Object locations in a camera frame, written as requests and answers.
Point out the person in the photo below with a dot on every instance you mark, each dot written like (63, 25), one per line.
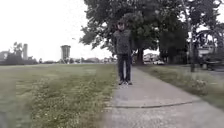
(123, 50)

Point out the white car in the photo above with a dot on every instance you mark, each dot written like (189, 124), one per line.
(158, 62)

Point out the water tower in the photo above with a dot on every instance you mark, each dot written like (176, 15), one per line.
(65, 52)

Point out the grey concrete path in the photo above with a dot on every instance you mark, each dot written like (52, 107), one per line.
(150, 100)

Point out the row of trees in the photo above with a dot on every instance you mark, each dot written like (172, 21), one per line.
(150, 20)

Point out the grass field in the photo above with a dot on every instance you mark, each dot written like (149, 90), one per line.
(50, 90)

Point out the grass strip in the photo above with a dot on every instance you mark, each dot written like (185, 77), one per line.
(180, 78)

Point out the pale tall building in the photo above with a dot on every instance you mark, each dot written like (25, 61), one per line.
(25, 51)

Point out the distant line of trees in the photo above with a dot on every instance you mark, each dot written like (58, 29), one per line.
(15, 56)

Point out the grey asphalt road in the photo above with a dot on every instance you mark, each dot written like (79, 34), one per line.
(216, 74)

